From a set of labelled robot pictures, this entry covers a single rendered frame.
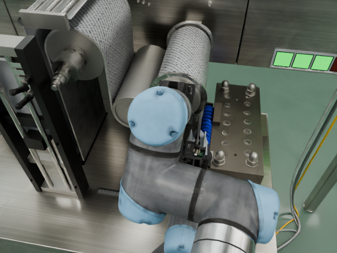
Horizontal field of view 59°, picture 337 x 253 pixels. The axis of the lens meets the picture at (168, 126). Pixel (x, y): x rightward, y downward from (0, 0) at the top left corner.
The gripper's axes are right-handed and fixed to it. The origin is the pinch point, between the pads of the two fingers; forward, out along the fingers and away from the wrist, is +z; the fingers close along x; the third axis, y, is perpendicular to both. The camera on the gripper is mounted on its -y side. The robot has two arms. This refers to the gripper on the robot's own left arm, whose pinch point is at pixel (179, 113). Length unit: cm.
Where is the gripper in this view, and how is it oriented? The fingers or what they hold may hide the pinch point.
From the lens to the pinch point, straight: 72.2
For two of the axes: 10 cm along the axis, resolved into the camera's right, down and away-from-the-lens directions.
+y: 1.1, -9.9, -1.3
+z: 1.3, -1.1, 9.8
